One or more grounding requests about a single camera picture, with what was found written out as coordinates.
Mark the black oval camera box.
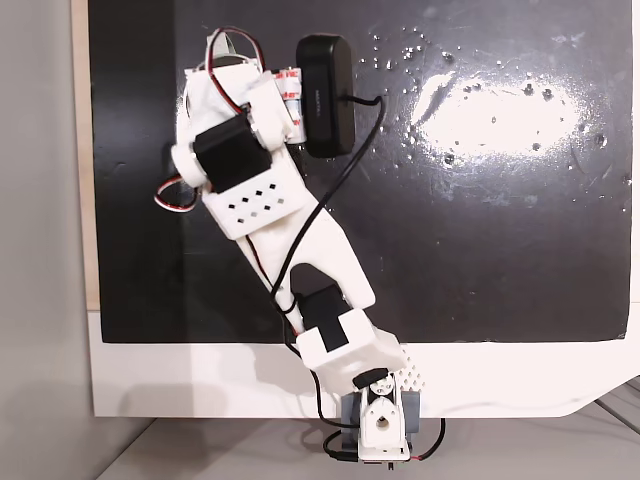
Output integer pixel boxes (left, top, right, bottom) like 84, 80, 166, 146
295, 32, 357, 160

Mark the black table mat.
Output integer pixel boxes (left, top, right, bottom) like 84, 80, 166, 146
88, 0, 634, 345

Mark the black base cable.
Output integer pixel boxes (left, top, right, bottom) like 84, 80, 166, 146
322, 417, 447, 466

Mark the grey table clamp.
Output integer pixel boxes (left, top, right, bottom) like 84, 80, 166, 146
341, 391, 422, 451

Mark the metal wire rack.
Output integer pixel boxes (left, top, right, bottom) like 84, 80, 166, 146
593, 375, 640, 436

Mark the pale green steel mug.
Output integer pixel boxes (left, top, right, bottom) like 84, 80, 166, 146
174, 30, 251, 131

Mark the red white black servo wire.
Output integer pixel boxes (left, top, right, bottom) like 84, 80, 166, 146
153, 174, 197, 212
206, 28, 266, 119

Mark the pale wooden board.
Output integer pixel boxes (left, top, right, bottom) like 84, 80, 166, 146
71, 0, 104, 312

